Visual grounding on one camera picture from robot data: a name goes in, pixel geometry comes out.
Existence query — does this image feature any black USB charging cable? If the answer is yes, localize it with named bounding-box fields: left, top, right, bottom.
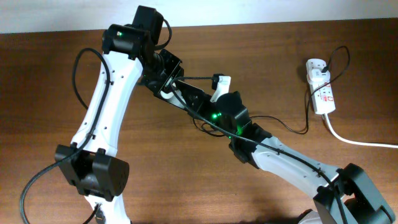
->
left=192, top=45, right=351, bottom=138

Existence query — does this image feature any white USB charger plug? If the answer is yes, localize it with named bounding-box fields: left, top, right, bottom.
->
left=307, top=67, right=330, bottom=85

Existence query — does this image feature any white power strip cord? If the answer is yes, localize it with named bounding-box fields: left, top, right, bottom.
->
left=323, top=113, right=398, bottom=149

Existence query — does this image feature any white power strip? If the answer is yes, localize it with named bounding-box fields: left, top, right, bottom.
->
left=306, top=58, right=336, bottom=115

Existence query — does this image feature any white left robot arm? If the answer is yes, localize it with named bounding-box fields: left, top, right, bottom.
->
left=55, top=6, right=180, bottom=223

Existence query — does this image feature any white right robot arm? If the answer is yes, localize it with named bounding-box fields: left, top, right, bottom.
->
left=169, top=77, right=396, bottom=223

